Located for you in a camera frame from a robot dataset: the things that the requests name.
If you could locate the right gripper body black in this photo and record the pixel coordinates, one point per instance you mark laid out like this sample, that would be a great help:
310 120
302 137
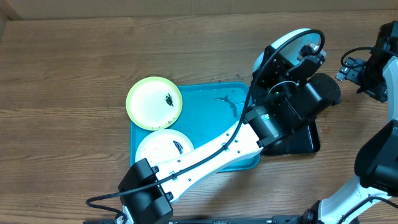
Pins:
360 74

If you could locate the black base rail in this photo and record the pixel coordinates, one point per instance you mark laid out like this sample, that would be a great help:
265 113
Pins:
280 219

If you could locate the teal plastic tray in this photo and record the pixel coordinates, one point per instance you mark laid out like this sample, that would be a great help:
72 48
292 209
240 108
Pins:
208 111

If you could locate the white pink plate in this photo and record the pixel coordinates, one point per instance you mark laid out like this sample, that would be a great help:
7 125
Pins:
159 147

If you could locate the light blue plate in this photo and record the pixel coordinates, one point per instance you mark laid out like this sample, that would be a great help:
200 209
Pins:
292 43

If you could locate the yellow plate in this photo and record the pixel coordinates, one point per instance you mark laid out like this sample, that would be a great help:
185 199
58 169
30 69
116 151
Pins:
146 105

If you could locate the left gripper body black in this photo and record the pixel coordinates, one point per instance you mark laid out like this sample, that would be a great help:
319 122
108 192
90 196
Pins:
273 83

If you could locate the black food scrap on yellow plate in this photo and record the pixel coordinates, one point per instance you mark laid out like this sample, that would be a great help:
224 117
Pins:
169 100

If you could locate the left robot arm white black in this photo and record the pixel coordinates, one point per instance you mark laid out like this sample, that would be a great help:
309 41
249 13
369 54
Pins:
148 192

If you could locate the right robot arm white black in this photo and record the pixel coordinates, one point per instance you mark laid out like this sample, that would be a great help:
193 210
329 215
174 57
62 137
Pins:
375 167

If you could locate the black plastic tray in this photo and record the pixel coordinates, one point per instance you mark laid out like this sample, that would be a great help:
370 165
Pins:
282 119

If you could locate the black food scrap on white plate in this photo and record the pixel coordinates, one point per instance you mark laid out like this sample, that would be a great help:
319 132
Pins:
178 146

